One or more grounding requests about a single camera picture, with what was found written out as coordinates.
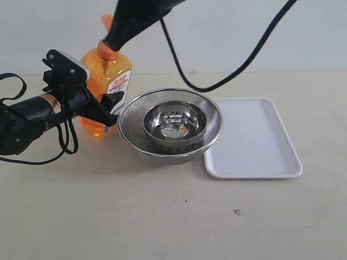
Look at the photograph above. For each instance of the white plastic tray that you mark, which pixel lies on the white plastic tray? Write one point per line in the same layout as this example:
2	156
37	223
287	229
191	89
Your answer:
253	144

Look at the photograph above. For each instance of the large steel mesh colander bowl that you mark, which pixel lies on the large steel mesh colander bowl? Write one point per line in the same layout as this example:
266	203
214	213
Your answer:
131	126

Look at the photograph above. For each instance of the orange pump soap bottle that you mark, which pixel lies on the orange pump soap bottle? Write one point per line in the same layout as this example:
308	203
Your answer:
110	74

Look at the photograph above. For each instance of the small stainless steel bowl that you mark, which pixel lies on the small stainless steel bowl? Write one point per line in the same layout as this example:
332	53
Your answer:
175	123

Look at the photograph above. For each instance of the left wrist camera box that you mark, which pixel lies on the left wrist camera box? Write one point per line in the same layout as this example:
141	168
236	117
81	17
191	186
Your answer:
64	70

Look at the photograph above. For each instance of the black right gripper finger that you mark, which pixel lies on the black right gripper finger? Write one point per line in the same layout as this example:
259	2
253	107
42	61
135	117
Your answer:
131	18

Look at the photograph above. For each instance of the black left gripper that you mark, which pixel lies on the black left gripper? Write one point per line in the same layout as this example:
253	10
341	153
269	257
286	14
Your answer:
79	101

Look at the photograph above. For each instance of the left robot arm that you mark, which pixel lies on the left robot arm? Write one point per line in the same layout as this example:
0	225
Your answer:
26	121

